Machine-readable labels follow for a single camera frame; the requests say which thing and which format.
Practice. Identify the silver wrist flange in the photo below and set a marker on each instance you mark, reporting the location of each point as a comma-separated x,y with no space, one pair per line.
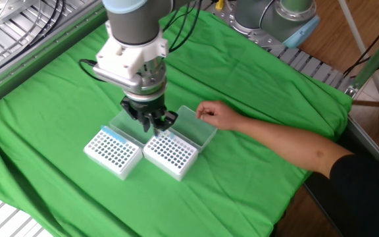
153,82

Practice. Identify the person's hand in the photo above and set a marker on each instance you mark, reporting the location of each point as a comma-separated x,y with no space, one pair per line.
219,115

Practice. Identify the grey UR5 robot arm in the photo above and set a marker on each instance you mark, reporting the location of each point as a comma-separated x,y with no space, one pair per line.
133,26

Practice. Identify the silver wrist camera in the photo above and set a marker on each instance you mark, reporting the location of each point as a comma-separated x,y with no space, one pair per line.
117,79

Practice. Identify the silver metal plate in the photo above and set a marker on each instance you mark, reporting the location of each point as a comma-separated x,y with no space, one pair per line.
8,8

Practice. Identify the aluminium corner post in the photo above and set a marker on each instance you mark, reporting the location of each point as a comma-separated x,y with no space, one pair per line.
377,57

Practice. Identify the aluminium table edge rail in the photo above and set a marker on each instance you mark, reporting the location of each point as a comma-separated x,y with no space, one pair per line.
370,143

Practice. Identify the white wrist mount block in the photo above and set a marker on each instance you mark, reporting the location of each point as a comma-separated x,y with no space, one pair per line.
120,62

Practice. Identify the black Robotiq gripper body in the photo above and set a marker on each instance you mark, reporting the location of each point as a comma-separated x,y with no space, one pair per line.
146,107

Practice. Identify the small yellow object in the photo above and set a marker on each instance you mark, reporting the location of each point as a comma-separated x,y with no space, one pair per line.
219,4

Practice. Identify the green table cloth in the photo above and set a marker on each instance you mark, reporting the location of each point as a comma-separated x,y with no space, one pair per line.
242,82

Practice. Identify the white pipette tip rack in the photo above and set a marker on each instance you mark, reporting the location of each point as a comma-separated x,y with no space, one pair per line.
169,158
112,156

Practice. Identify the thin white pole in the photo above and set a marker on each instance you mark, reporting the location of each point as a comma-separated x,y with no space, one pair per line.
356,36

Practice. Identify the grey aluminium frame rail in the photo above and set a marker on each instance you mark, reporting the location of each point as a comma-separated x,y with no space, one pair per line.
28,62

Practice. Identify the person's bare forearm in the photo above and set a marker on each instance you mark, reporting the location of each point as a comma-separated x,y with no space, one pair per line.
291,145

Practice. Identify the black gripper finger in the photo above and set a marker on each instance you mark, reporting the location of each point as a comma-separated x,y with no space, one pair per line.
133,112
168,120

